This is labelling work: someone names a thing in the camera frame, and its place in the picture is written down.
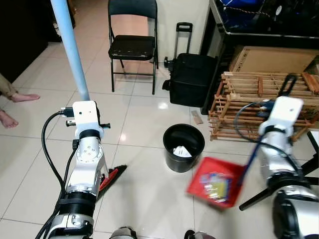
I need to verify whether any red dustpan with blue handle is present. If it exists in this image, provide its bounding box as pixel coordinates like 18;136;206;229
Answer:
186;74;299;209

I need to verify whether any pale blue handled red broom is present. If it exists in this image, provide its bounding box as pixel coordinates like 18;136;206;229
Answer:
50;0;128;201

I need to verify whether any yellow and white snack packet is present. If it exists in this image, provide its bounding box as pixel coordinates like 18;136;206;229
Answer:
205;182;231;202

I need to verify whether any wooden slat rack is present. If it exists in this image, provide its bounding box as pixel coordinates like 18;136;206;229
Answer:
208;71;319;142

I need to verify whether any brown cardboard box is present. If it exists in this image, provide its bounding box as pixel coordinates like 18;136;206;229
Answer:
229;46;319;75

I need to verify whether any brown cardboard strip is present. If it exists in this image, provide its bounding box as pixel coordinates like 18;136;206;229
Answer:
191;110;204;125

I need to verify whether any black glass top desk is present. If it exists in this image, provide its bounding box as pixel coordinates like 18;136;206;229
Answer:
201;0;319;115

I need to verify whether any crumpled white paper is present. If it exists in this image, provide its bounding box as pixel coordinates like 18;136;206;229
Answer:
172;145;193;158

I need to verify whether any person's bare foot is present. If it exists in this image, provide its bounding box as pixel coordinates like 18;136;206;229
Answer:
9;92;41;104
0;110;19;129

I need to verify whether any black folding chair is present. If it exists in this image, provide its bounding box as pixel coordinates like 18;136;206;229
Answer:
108;0;159;95

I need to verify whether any black round waste bin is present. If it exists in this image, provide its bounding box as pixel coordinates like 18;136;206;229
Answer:
163;123;205;173

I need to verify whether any khaki trouser leg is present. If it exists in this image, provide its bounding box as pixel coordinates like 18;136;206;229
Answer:
0;73;16;98

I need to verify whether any left robot leg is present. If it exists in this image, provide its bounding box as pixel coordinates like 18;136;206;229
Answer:
110;227;138;239

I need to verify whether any robot leg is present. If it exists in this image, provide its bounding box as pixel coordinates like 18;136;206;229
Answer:
183;230;210;239
110;227;138;239

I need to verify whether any right robot leg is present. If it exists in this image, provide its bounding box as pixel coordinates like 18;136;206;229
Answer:
183;230;210;239

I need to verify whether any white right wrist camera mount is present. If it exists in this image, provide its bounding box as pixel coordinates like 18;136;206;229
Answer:
259;96;304;136

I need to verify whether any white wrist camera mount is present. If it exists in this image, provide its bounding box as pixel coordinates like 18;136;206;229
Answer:
72;101;104;141
259;96;304;136

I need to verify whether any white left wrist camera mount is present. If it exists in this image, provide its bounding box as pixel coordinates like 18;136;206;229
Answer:
72;101;104;141

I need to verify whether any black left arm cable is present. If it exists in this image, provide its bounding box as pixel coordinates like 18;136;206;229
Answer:
41;110;75;239

